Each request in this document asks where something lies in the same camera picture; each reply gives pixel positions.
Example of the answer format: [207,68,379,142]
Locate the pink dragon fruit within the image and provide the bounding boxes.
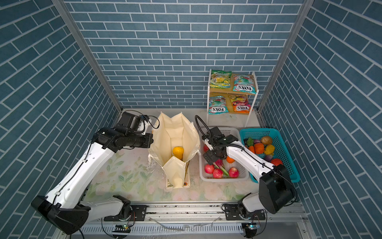
[213,159,229,176]

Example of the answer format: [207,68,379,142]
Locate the large orange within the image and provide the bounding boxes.
[226,156,235,164]

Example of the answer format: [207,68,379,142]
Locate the yellow mango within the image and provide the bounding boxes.
[173,146,184,160]

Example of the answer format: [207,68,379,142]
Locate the cream canvas grocery bag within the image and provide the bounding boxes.
[148,113,201,188]

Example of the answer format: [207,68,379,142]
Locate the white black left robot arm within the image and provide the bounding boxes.
[31,111,154,235]

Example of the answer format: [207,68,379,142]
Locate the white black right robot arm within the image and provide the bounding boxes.
[202,127,296,219]

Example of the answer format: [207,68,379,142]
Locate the green Fox's candy bag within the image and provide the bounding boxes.
[209,96,229,115]

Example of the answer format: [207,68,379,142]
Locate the orange Fox's candy bag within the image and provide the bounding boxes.
[229,95,251,114]

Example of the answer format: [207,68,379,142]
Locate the green yellow candy bag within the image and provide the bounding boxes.
[210,70,232,89]

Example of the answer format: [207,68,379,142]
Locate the teal Fox's candy bag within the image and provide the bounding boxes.
[233,74,257,94]

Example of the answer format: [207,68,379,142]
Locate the orange carrot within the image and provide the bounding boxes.
[248,145,255,153]

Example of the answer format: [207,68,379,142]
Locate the white plastic basket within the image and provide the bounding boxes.
[199,126,249,183]

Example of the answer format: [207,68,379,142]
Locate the orange pumpkin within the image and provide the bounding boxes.
[254,143,265,154]

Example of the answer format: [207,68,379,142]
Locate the brown potato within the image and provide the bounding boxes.
[260,135,273,145]

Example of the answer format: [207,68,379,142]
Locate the teal plastic basket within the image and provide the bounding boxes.
[240,128,300,183]

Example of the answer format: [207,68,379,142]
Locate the white wooden two-tier shelf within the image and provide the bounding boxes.
[207,69,259,127]

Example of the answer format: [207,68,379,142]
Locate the yellow bell pepper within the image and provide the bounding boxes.
[264,144,275,155]

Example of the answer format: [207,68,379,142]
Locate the purple eggplant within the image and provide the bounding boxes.
[263,154,273,162]

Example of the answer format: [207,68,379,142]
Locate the red tomato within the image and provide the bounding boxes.
[271,158,283,166]

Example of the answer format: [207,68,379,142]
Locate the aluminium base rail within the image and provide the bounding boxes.
[53,202,316,239]

